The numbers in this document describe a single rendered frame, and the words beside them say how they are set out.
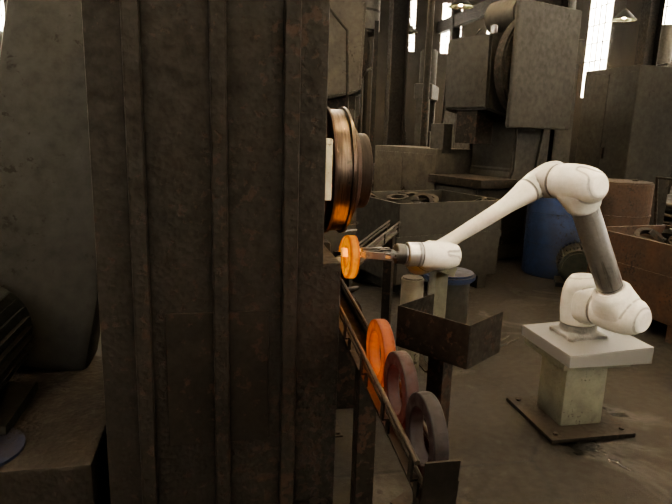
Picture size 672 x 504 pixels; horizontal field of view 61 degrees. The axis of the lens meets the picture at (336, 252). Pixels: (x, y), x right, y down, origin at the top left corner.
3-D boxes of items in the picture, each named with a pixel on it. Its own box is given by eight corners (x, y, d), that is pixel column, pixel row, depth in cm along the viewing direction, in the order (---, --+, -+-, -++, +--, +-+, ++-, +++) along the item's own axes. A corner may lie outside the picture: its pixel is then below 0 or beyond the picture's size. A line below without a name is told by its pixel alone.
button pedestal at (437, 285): (426, 374, 306) (434, 262, 293) (411, 357, 329) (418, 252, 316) (454, 372, 309) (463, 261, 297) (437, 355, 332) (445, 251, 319)
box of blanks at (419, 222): (393, 299, 441) (398, 199, 425) (343, 274, 513) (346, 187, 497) (496, 286, 487) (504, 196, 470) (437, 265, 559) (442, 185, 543)
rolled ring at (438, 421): (424, 373, 127) (410, 374, 126) (455, 428, 110) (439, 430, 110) (414, 439, 134) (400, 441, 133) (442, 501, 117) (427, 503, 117)
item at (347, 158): (335, 244, 198) (340, 103, 188) (313, 222, 243) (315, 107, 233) (353, 243, 199) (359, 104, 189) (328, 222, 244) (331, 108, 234)
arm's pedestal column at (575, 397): (579, 395, 287) (587, 337, 280) (635, 437, 248) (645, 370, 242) (506, 400, 279) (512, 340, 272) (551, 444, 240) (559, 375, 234)
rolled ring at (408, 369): (400, 335, 144) (387, 336, 143) (424, 380, 127) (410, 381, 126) (392, 395, 151) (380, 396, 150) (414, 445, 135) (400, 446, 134)
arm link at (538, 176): (513, 174, 225) (538, 176, 213) (545, 152, 230) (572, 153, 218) (523, 203, 230) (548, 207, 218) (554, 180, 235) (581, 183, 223)
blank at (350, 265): (352, 242, 193) (362, 243, 194) (343, 229, 208) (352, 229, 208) (347, 285, 198) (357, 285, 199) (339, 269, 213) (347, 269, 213)
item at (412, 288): (400, 374, 305) (405, 280, 294) (393, 365, 317) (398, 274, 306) (421, 373, 308) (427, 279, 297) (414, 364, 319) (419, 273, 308)
